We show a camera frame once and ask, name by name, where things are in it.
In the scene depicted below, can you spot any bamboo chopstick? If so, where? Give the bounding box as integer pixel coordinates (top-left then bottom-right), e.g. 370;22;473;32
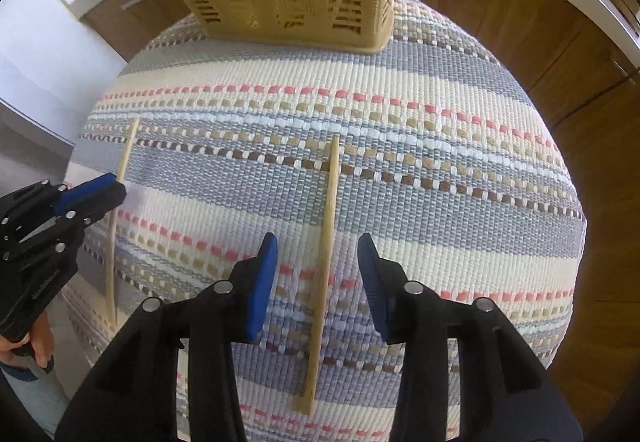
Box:
103;118;141;331
297;136;341;416

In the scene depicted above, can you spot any person's left hand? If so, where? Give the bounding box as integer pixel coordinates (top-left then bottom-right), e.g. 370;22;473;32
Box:
0;311;54;370

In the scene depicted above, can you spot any person's left forearm sleeve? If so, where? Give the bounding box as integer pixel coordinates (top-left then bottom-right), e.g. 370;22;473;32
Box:
1;364;70;439

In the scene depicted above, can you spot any striped woven placemat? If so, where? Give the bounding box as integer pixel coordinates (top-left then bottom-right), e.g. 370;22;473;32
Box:
63;0;586;441

